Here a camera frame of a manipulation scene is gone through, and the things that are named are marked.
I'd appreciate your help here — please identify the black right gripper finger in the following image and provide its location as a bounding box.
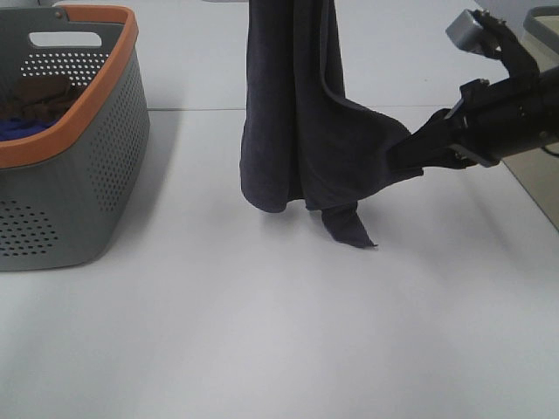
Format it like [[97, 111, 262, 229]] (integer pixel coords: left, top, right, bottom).
[[386, 108, 479, 171], [473, 10, 540, 82]]

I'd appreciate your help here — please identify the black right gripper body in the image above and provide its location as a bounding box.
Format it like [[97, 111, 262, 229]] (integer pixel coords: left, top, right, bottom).
[[453, 67, 558, 167]]

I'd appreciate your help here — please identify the dark navy towel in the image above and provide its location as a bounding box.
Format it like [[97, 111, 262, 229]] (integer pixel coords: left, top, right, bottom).
[[239, 1, 418, 249]]

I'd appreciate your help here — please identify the brown towel in basket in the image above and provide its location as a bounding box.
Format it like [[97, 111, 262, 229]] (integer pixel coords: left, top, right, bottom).
[[1, 75, 86, 122]]

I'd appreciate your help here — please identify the blue towel in basket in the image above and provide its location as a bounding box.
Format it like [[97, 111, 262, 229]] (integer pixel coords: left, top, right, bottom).
[[0, 118, 55, 141]]

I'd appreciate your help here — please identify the beige fabric storage box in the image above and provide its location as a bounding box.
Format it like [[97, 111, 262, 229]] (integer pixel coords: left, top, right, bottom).
[[501, 6, 559, 233]]

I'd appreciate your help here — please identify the grey basket with orange rim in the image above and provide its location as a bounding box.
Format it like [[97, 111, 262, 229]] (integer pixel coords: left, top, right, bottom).
[[1, 4, 150, 271]]

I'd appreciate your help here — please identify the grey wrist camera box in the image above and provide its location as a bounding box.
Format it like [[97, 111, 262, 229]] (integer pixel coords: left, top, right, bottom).
[[445, 10, 500, 59]]

